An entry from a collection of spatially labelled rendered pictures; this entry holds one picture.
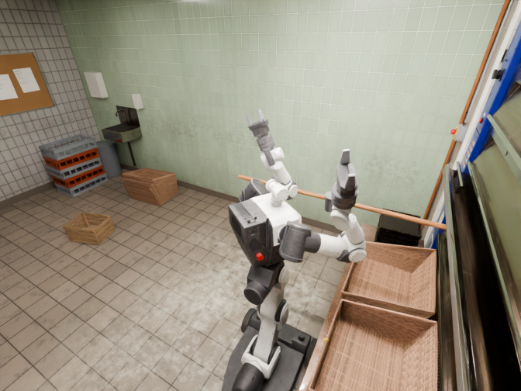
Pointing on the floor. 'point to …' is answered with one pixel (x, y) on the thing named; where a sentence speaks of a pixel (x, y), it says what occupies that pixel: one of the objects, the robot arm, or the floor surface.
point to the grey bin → (108, 157)
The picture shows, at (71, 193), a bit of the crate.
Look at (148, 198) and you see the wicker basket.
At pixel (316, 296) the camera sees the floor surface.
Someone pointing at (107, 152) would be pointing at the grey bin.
